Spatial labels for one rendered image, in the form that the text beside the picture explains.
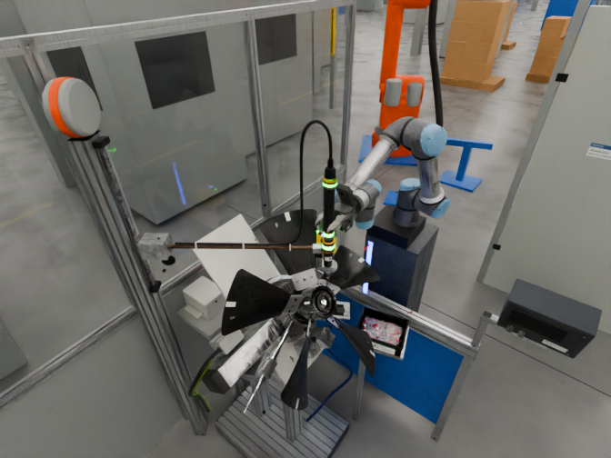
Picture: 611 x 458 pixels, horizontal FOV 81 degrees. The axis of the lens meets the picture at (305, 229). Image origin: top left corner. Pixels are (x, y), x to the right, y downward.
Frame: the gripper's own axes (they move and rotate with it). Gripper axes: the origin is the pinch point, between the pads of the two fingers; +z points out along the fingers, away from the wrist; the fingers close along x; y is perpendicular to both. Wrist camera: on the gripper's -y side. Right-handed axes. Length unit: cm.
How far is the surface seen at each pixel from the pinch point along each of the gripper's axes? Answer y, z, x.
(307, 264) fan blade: 20.2, 1.0, 6.0
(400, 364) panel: 105, -39, -25
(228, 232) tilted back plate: 16.8, 7.1, 41.0
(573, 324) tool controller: 27, -33, -77
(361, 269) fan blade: 33.9, -22.1, -4.6
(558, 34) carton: 53, -924, 32
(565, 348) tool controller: 40, -35, -79
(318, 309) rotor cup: 28.7, 9.9, -5.3
